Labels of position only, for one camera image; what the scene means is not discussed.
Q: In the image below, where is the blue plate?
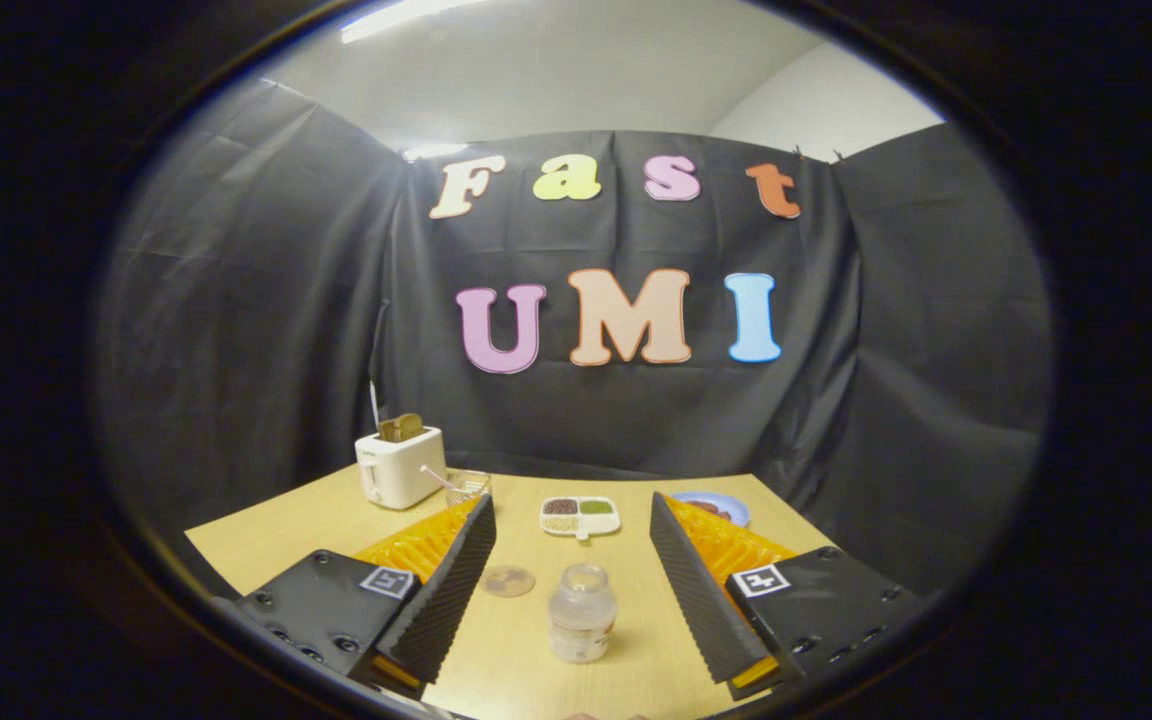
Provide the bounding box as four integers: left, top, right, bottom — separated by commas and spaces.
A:
672, 491, 751, 528

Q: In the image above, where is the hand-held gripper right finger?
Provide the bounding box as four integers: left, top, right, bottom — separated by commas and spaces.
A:
649, 491, 922, 702

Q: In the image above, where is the white divided condiment dish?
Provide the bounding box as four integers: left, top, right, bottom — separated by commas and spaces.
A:
539, 496, 622, 542

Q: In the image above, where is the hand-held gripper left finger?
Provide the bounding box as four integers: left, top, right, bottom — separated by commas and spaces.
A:
236, 494, 497, 701

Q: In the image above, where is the white toaster cable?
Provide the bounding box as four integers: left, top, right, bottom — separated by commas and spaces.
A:
369, 300, 389, 433

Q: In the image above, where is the round brown coaster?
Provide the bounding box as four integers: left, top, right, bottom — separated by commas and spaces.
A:
482, 566, 537, 599

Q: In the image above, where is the black backdrop cloth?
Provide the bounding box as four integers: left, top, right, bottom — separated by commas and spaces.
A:
94, 80, 1054, 601

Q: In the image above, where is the clear plastic juice bottle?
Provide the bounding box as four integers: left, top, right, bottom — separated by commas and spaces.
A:
548, 563, 619, 665

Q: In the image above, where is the white toaster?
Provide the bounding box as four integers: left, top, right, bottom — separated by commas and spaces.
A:
355, 427, 448, 511

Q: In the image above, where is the wooden table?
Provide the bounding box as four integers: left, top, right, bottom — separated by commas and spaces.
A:
185, 464, 837, 720

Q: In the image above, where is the clear glass cup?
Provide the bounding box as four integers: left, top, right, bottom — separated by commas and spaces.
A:
445, 469, 492, 506

